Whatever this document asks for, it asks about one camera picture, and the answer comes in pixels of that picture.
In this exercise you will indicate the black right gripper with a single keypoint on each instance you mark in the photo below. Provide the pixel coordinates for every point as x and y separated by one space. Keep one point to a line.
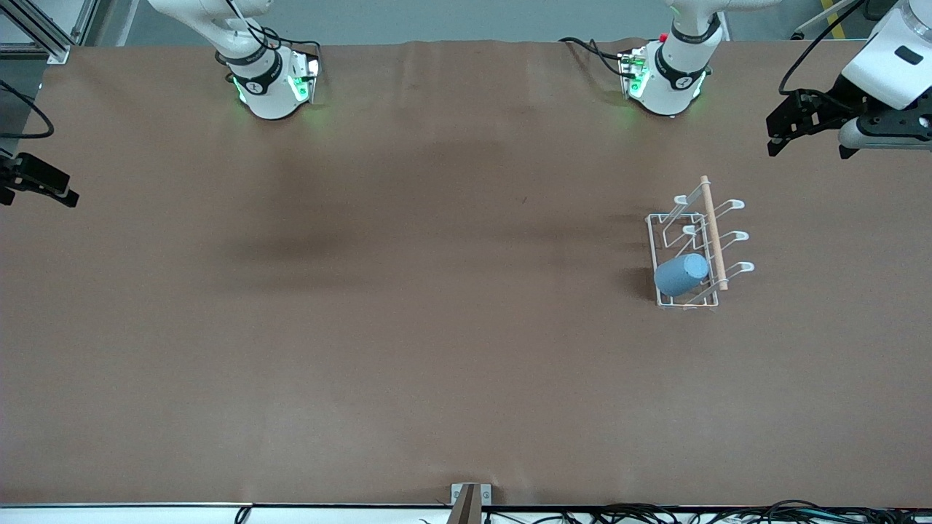
16 172

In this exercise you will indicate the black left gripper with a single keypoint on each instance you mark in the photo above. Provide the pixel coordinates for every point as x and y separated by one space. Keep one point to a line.
839 100

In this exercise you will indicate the light blue cup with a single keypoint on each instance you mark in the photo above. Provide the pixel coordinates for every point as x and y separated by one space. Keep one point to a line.
681 275

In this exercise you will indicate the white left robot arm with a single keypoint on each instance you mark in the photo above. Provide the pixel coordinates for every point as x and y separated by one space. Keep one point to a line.
677 65

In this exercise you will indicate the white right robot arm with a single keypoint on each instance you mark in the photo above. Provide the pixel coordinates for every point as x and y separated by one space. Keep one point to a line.
269 87

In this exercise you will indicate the grey metal leg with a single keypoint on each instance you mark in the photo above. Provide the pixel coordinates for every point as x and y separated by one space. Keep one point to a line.
819 20

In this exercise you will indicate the brown table cover sheet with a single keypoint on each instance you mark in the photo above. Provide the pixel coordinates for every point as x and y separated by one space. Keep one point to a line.
437 378

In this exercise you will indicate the grey metal table bracket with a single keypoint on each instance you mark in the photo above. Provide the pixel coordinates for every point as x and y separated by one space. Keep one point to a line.
485 495

